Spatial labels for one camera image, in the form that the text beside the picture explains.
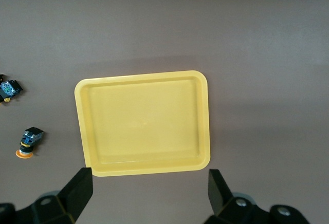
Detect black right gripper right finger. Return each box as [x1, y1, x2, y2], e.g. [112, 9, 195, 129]
[205, 169, 312, 224]

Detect blue-black push button switch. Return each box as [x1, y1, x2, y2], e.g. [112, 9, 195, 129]
[0, 79, 24, 104]

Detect yellow push button blue label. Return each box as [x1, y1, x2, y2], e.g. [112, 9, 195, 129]
[15, 126, 45, 159]

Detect yellow plastic tray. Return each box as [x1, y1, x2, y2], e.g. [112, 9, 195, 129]
[74, 70, 211, 178]

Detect brown table cloth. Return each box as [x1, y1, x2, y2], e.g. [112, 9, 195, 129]
[0, 0, 329, 224]

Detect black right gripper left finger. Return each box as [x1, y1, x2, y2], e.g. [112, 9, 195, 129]
[15, 167, 94, 224]

